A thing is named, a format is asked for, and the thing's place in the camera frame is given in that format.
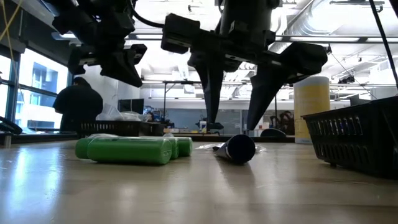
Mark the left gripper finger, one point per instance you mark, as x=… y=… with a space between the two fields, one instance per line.
x=116 y=71
x=133 y=67

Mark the large window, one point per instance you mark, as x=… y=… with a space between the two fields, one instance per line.
x=40 y=77

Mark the silver ventilation duct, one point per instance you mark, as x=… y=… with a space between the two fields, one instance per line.
x=311 y=18

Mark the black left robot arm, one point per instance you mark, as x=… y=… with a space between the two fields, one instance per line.
x=93 y=6

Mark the black overhead rig frame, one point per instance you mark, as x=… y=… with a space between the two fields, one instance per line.
x=174 y=82

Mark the black ceiling spotlight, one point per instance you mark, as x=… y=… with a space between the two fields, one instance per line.
x=346 y=80

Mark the white vanity kit bag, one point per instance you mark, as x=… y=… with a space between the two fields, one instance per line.
x=112 y=113

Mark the long ceiling light strip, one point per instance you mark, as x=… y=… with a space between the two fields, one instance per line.
x=311 y=39

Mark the person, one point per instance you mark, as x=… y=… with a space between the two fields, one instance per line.
x=77 y=105

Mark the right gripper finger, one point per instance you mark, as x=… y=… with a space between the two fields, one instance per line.
x=264 y=90
x=211 y=84

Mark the dark blue toiletry tube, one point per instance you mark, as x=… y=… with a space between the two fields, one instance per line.
x=239 y=149

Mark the yellow canister white lid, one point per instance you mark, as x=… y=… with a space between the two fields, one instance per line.
x=311 y=109

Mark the white cotton pads bag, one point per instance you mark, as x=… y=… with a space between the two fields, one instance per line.
x=102 y=136

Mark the black slotted plastic basket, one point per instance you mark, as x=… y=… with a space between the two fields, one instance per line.
x=387 y=140
x=153 y=129
x=109 y=129
x=339 y=137

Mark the green travel bottle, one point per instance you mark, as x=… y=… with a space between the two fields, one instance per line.
x=175 y=148
x=186 y=146
x=130 y=151

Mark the black background monitors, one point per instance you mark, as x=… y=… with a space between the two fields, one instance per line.
x=130 y=105

